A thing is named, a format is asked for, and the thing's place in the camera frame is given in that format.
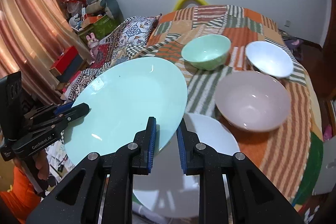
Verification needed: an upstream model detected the mint green plate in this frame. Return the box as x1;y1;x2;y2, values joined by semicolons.
64;57;187;165

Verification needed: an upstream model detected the pink shoe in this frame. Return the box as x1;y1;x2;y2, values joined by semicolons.
323;124;333;141

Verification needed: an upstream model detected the mint green bowl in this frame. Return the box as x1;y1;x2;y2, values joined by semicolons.
181;34;231;71

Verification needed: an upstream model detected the patterned geometric quilt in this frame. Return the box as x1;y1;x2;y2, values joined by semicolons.
44;16;162;172

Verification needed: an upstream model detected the white plate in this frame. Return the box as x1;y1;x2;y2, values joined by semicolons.
133;113;240;218

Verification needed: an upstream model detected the wall socket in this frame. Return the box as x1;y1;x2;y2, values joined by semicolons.
284;20;291;27

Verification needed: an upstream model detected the grey plush toy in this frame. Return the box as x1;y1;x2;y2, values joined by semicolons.
85;0;123;20

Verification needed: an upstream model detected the pink bowl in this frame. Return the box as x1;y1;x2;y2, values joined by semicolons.
215;71;291;132

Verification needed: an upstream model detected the yellow foam arch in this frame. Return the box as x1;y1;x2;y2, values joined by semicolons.
173;0;208;11

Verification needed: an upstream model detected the left hand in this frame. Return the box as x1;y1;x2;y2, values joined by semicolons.
13;149;50;180

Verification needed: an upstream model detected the dark bag on floor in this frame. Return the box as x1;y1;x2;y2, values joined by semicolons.
279;30;303;61

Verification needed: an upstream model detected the orange curtain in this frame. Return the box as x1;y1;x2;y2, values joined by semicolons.
1;0;90;104

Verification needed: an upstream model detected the green storage box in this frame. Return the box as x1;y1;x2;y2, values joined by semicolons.
77;15;120;44

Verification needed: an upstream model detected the red box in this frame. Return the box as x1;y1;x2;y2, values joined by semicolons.
49;46;87;83

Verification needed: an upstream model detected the pink rabbit toy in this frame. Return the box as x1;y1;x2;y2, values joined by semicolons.
86;32;99;59

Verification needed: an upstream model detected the white spotted bowl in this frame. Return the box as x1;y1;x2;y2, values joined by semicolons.
245;41;294;79

